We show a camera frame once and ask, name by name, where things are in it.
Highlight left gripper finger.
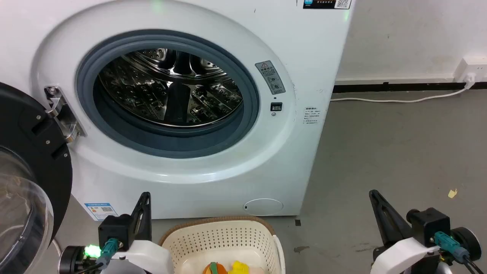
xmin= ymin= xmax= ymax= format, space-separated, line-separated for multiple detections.
xmin=131 ymin=193 xmax=146 ymax=241
xmin=140 ymin=192 xmax=152 ymax=241

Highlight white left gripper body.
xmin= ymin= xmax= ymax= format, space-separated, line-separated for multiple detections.
xmin=113 ymin=239 xmax=175 ymax=274

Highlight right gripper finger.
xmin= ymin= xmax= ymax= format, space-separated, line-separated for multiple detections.
xmin=369 ymin=189 xmax=413 ymax=249

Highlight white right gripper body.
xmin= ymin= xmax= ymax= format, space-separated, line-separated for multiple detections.
xmin=371 ymin=237 xmax=442 ymax=274

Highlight white front-load washing machine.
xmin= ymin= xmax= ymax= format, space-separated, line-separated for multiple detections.
xmin=0 ymin=0 xmax=356 ymax=221

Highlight blue white label sticker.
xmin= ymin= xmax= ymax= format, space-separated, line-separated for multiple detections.
xmin=84 ymin=202 xmax=119 ymax=221

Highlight orange green toy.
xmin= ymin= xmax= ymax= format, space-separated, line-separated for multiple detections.
xmin=202 ymin=261 xmax=229 ymax=274

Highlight cream perforated laundry basket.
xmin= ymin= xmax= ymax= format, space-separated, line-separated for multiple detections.
xmin=158 ymin=216 xmax=286 ymax=274

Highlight grey rubber door gasket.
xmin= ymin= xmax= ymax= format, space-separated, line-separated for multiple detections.
xmin=75 ymin=30 xmax=261 ymax=159

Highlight yellow toy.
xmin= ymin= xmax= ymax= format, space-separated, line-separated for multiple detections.
xmin=228 ymin=260 xmax=250 ymax=274

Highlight black round washer door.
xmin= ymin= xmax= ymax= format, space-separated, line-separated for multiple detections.
xmin=0 ymin=82 xmax=73 ymax=274

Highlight oval filter cover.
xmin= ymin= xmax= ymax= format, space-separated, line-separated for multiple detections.
xmin=243 ymin=198 xmax=284 ymax=217

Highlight chrome door hinge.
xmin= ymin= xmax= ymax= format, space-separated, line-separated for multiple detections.
xmin=44 ymin=86 xmax=86 ymax=143

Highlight steel washer drum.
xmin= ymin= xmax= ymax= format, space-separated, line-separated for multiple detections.
xmin=97 ymin=48 xmax=244 ymax=128

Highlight black baseboard strip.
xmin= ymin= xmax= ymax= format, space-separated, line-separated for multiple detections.
xmin=333 ymin=81 xmax=487 ymax=94

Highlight grey warning sticker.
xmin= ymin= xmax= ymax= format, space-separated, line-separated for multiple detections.
xmin=255 ymin=60 xmax=286 ymax=96

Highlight black QR label sticker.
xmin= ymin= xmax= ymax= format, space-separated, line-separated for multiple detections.
xmin=303 ymin=0 xmax=353 ymax=10

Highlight left teal plug black cable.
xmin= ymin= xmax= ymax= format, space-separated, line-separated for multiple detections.
xmin=74 ymin=238 xmax=124 ymax=274

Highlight teal plug black cable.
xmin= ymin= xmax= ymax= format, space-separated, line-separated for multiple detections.
xmin=433 ymin=231 xmax=481 ymax=274
xmin=74 ymin=238 xmax=124 ymax=274

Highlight right teal plug black cable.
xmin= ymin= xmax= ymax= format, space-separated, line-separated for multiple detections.
xmin=433 ymin=231 xmax=481 ymax=274

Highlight white power cable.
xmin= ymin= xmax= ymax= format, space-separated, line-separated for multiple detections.
xmin=330 ymin=84 xmax=471 ymax=104

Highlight white wall socket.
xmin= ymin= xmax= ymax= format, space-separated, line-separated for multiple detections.
xmin=452 ymin=57 xmax=487 ymax=90

